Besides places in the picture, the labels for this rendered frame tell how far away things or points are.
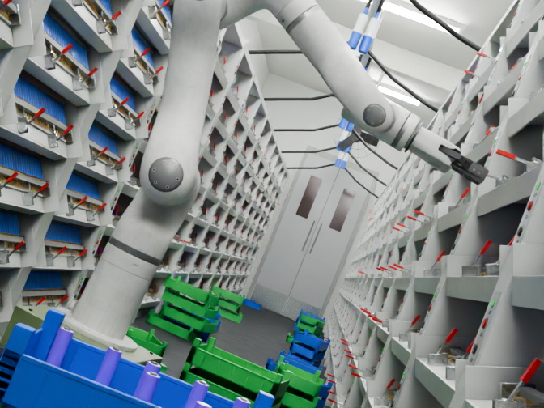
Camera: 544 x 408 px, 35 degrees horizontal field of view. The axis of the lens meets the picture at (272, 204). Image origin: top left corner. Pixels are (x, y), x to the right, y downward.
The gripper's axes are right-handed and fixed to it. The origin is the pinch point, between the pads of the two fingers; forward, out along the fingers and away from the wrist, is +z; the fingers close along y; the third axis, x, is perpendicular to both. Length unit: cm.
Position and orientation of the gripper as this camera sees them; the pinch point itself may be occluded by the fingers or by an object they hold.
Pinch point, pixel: (475, 173)
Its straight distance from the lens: 190.2
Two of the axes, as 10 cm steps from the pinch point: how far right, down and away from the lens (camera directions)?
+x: 5.2, -8.5, 0.4
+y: -0.6, -0.9, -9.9
